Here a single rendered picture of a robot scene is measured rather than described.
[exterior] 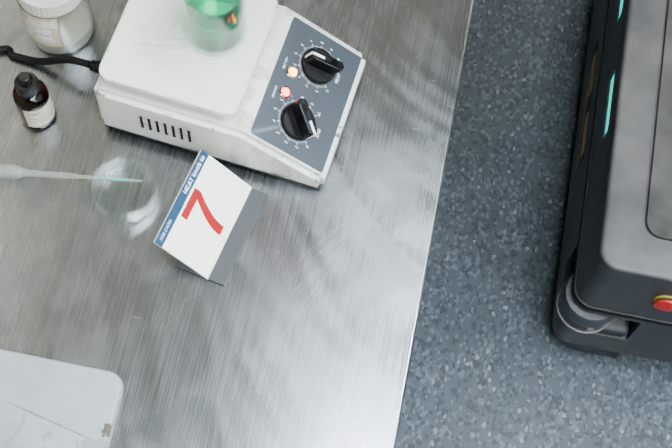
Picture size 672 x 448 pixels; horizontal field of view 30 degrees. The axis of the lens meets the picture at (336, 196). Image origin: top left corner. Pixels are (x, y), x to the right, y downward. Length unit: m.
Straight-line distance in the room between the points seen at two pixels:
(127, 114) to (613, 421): 1.00
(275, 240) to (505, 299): 0.85
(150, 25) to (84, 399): 0.31
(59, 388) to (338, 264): 0.25
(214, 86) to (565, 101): 1.07
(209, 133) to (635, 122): 0.71
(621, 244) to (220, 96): 0.66
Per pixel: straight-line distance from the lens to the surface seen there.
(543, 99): 2.01
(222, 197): 1.05
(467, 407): 1.80
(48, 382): 1.02
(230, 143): 1.04
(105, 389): 1.01
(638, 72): 1.64
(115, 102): 1.05
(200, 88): 1.02
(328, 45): 1.08
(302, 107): 1.03
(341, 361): 1.02
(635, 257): 1.53
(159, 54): 1.03
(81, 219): 1.07
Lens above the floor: 1.73
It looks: 66 degrees down
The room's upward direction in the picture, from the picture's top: 6 degrees clockwise
